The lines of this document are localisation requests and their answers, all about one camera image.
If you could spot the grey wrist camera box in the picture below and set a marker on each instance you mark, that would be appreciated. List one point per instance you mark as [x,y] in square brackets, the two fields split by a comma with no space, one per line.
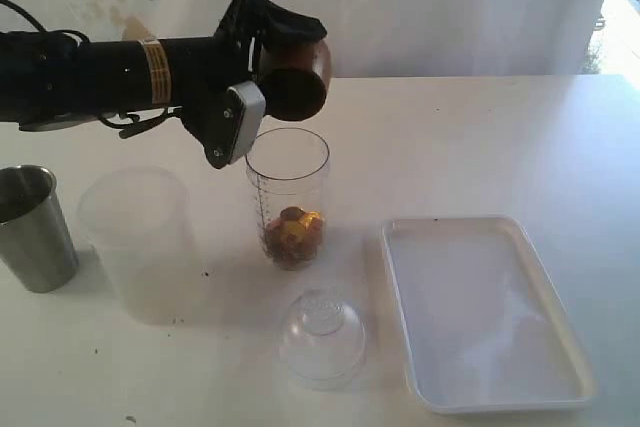
[247,109]

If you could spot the brown wooden cup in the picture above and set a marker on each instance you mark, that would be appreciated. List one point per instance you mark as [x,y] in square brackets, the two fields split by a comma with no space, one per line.
[295,80]

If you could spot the translucent plastic cup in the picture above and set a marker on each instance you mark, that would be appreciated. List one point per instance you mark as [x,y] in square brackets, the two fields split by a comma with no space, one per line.
[137,221]

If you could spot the stainless steel cup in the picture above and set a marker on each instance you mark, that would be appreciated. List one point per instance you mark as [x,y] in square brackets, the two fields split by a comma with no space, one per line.
[35,241]

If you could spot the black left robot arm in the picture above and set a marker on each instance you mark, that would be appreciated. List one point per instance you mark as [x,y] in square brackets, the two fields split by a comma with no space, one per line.
[57,79]

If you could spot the clear dome shaker lid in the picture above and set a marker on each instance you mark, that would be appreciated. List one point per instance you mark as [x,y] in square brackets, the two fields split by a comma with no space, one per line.
[322,340]

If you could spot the clear plastic shaker cup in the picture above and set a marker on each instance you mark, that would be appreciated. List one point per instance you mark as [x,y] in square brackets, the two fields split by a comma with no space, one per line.
[287,167]

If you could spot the white rectangular tray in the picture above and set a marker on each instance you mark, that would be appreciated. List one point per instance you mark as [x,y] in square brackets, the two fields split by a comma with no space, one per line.
[483,328]

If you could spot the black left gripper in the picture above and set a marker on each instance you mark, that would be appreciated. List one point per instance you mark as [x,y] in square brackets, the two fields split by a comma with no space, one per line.
[203,68]

